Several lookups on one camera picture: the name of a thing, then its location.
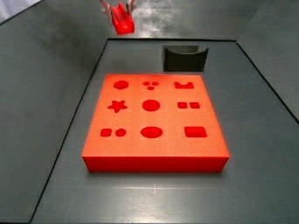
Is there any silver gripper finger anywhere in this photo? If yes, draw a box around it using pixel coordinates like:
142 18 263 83
126 0 137 11
99 0 111 14

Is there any black curved fixture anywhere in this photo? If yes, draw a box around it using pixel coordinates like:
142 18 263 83
163 45 210 72

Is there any red shape sorter block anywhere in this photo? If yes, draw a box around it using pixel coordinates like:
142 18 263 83
82 74 230 172

